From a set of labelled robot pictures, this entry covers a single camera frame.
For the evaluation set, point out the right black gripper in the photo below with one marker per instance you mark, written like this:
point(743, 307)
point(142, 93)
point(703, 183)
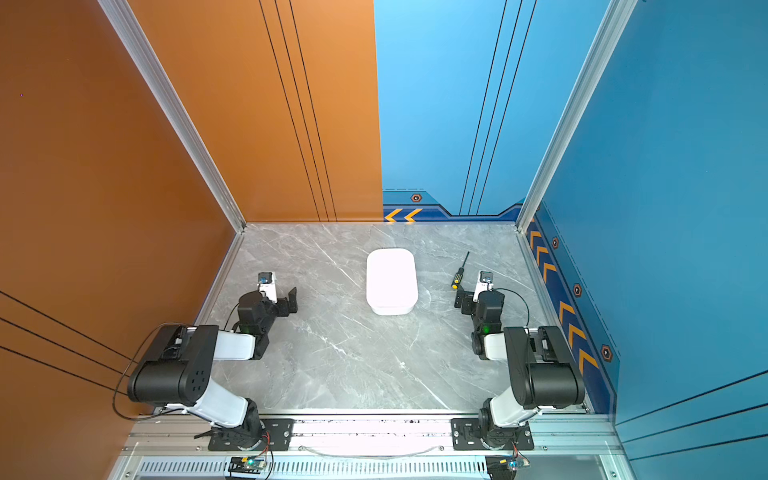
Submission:
point(467, 297)

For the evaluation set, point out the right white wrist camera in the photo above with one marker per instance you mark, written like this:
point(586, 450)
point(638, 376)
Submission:
point(484, 283)

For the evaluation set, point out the yellow black screwdriver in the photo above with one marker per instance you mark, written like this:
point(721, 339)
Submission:
point(458, 277)

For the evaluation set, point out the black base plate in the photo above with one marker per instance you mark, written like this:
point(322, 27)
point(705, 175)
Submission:
point(468, 434)
point(274, 434)

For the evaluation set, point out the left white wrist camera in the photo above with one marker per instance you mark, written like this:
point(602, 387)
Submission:
point(267, 285)

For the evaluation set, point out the aluminium frame post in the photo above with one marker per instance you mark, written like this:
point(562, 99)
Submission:
point(126, 25)
point(610, 30)

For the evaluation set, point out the aluminium front rail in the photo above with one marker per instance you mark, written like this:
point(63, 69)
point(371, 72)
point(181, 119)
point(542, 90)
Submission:
point(376, 445)

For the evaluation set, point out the left aluminium frame post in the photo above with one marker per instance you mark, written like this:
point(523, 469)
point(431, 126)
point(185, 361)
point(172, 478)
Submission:
point(126, 25)

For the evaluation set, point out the right small circuit board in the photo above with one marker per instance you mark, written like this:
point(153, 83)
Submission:
point(505, 468)

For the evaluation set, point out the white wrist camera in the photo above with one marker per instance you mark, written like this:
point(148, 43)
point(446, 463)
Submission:
point(484, 283)
point(267, 285)

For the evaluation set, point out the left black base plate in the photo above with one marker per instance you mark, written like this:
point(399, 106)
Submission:
point(274, 434)

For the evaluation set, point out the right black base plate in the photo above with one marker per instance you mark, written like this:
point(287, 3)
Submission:
point(468, 434)

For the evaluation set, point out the white plastic bin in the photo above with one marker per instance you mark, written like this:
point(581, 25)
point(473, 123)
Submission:
point(391, 281)

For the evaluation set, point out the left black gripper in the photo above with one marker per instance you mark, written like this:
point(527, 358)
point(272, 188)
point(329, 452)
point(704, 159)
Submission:
point(284, 311)

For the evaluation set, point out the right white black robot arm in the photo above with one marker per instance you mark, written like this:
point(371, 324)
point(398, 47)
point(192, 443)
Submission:
point(542, 376)

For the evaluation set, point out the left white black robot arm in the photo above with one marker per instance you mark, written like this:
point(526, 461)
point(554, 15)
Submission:
point(175, 373)

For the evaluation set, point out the left green circuit board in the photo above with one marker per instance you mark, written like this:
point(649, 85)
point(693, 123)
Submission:
point(247, 467)

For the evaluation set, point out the right aluminium frame post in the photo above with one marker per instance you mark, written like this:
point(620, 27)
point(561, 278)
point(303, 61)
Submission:
point(610, 30)

